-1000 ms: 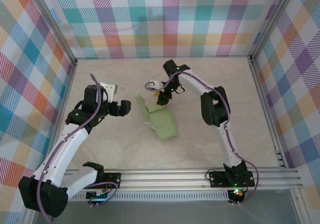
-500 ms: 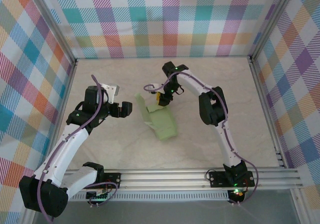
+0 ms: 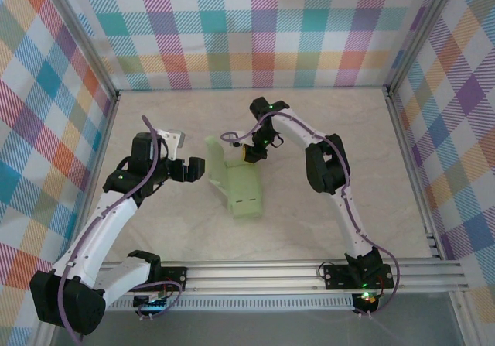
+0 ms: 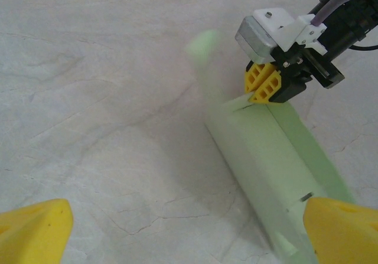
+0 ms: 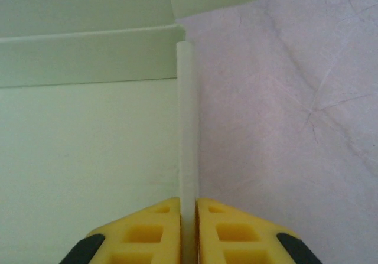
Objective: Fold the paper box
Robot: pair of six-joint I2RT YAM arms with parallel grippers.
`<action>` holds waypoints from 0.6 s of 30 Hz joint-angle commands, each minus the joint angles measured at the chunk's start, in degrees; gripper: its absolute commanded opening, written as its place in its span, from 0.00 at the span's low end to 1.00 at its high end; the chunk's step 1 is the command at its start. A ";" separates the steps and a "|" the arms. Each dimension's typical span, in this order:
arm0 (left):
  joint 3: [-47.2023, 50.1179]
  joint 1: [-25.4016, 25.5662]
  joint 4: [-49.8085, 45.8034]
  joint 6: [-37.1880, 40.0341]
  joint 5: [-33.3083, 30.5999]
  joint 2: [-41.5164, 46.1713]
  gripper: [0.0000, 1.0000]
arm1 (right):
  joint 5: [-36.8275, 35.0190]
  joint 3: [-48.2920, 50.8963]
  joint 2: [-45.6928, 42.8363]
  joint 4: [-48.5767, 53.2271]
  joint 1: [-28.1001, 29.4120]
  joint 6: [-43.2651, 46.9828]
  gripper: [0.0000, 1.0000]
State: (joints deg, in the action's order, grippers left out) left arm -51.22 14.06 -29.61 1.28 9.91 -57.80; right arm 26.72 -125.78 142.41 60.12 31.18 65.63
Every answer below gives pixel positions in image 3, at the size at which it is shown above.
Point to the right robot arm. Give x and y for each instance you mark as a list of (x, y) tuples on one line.
[(352, 226)]

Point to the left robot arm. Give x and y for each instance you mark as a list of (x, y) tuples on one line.
[(96, 237)]

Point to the small circuit board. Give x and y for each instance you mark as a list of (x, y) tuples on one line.
[(365, 301)]

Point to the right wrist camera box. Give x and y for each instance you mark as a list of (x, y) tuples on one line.
[(236, 141)]

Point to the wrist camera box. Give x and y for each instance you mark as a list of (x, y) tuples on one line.
[(236, 141), (174, 139)]

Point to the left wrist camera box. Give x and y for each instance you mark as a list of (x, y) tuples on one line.
[(174, 139)]

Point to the aluminium frame side rail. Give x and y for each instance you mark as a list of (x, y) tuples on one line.
[(103, 137), (407, 148)]

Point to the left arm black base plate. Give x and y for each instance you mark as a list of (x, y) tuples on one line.
[(176, 278)]

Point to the wide aluminium mounting rail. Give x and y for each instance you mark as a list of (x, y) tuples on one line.
[(251, 278)]

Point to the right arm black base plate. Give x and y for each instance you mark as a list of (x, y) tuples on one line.
[(334, 278)]

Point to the aluminium frame post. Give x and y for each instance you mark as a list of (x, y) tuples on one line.
[(420, 32), (85, 38)]

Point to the aluminium frame leg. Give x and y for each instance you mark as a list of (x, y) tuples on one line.
[(44, 338), (464, 323)]

